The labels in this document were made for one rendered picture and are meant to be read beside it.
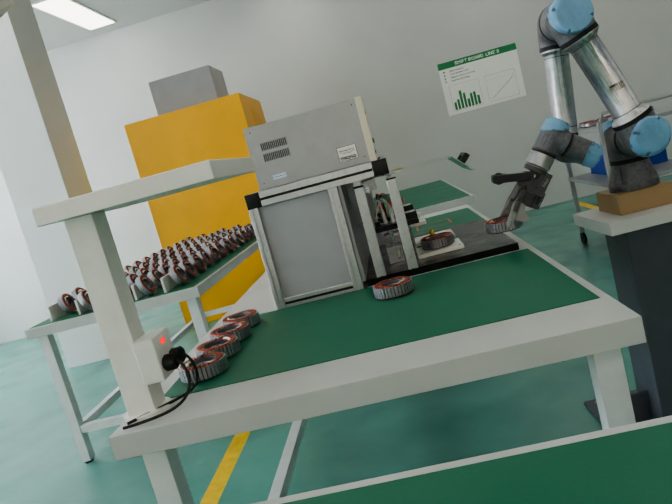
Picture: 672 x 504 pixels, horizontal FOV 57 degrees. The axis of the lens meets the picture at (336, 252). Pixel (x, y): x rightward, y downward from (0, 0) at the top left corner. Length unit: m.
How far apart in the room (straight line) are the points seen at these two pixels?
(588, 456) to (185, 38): 7.35
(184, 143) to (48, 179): 1.18
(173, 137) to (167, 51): 2.22
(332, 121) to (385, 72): 5.46
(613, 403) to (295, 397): 0.59
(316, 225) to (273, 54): 5.78
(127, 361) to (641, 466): 0.94
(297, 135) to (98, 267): 0.92
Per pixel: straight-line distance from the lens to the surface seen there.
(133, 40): 8.03
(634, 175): 2.15
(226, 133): 5.70
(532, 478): 0.76
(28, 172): 5.84
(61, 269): 5.81
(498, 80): 7.53
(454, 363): 1.15
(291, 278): 1.91
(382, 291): 1.66
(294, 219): 1.88
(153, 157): 5.90
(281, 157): 2.00
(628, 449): 0.79
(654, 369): 2.28
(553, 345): 1.17
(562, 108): 2.10
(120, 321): 1.30
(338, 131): 1.98
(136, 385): 1.33
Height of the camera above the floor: 1.14
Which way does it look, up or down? 8 degrees down
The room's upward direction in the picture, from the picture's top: 15 degrees counter-clockwise
